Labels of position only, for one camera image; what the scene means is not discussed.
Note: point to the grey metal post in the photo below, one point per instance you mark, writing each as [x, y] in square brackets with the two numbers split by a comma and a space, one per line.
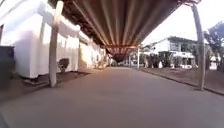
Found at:
[200, 46]

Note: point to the white house with dark roof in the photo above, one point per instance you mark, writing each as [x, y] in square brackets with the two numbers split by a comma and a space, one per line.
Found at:
[173, 50]

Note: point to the white building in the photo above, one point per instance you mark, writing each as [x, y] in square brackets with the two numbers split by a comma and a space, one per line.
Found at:
[30, 43]

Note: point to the tree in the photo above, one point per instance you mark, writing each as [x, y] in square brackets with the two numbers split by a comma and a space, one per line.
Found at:
[216, 40]

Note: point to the pale wooden post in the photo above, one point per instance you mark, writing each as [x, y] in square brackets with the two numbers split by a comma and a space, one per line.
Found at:
[54, 43]

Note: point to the row of bushes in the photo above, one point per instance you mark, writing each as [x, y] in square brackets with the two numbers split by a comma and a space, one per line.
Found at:
[160, 60]

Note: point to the brown dirt ground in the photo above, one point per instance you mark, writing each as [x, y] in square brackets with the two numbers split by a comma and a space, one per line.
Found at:
[186, 75]

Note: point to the corrugated canopy roof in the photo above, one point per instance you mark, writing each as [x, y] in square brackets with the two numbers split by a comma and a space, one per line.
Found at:
[120, 23]

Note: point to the white post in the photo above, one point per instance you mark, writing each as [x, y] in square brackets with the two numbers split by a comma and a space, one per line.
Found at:
[138, 57]

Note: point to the grey concrete path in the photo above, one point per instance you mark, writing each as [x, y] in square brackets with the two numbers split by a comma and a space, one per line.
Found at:
[120, 100]

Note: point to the dark chair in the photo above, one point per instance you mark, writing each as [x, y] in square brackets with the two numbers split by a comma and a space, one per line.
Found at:
[63, 64]

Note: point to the dark bin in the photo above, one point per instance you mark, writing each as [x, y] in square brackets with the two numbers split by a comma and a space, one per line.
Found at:
[6, 66]

